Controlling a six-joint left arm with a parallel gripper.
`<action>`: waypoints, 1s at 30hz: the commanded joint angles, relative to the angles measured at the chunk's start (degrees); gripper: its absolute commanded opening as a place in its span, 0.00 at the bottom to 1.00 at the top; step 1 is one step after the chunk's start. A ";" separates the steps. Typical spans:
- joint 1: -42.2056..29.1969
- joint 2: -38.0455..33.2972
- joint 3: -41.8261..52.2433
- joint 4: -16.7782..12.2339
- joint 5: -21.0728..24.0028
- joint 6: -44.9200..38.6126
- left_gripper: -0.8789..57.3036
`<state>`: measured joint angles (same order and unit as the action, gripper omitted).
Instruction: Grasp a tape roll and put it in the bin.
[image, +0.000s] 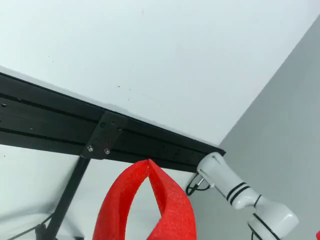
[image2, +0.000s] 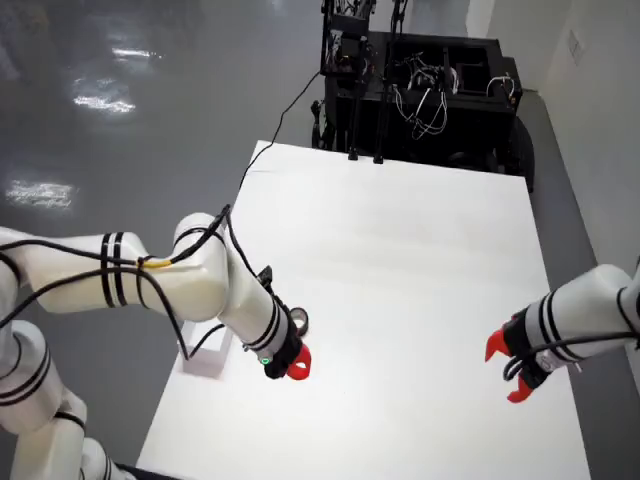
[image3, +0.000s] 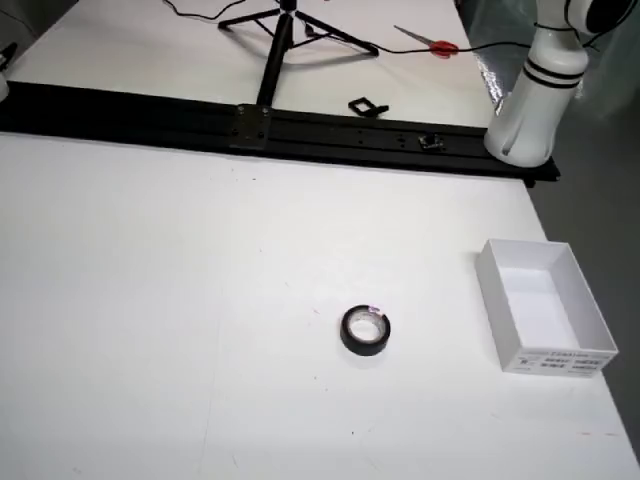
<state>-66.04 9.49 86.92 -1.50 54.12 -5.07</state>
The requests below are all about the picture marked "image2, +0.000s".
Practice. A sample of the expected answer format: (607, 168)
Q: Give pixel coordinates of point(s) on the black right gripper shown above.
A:
(517, 340)

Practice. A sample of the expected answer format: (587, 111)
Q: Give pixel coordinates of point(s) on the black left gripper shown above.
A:
(280, 355)

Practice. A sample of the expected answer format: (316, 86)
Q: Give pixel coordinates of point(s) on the black electrical tape roll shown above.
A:
(301, 314)

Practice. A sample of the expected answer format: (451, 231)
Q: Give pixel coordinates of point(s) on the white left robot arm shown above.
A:
(200, 280)

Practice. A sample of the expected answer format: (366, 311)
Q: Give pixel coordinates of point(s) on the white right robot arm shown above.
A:
(590, 300)

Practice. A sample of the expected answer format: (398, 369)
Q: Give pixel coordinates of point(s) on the white rectangular bin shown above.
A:
(210, 361)

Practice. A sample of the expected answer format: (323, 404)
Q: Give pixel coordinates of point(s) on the black stand pole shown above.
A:
(355, 125)
(382, 125)

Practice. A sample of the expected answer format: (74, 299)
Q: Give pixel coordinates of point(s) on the black equipment cart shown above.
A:
(475, 125)

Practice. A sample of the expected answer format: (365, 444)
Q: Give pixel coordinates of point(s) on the black electronics rack box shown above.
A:
(345, 25)

